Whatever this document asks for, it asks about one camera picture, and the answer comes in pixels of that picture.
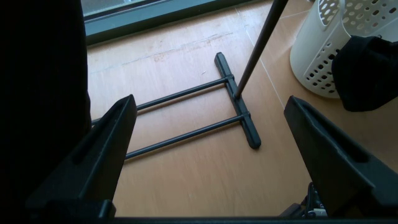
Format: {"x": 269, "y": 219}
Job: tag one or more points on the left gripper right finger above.
{"x": 335, "y": 161}

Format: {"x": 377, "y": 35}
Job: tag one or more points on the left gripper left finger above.
{"x": 93, "y": 168}

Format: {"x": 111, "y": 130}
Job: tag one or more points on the black shorts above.
{"x": 40, "y": 93}

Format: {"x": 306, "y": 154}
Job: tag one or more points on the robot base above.
{"x": 311, "y": 208}

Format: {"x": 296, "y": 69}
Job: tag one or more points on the heap of clothes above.
{"x": 363, "y": 74}

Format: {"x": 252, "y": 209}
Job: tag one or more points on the black clothes rack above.
{"x": 242, "y": 115}

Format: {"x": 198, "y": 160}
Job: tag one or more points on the white laundry basket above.
{"x": 311, "y": 53}

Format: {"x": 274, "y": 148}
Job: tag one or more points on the window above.
{"x": 155, "y": 15}

